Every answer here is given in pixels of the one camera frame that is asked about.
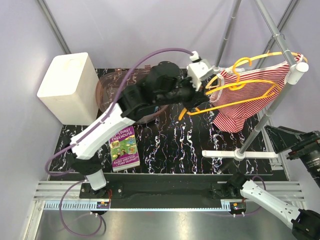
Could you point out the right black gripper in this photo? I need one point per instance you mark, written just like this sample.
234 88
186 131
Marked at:
299 142

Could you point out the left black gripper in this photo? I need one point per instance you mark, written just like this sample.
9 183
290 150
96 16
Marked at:
197 98

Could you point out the yellow plastic hanger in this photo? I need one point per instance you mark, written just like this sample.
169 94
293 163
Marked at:
243 61

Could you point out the red white striped top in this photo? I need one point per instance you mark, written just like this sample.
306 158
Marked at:
238 97

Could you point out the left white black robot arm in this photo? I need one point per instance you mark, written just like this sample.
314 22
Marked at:
163 85

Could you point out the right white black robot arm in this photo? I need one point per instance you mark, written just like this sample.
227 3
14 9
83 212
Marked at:
304 223

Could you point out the black marble pattern mat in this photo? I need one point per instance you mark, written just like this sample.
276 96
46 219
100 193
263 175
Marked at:
167 145

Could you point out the white grey clothes rack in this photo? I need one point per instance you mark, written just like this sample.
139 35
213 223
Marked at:
296 71

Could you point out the brown transparent oval basket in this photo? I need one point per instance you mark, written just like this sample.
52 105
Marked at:
109 83

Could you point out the purple treehouse book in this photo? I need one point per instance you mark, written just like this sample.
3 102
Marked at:
124 150

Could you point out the white rectangular bin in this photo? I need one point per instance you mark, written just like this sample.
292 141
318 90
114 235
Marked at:
68 89

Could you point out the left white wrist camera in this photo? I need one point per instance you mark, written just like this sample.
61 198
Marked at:
198 70

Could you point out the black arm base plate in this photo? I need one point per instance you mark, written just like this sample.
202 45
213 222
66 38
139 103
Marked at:
170 192

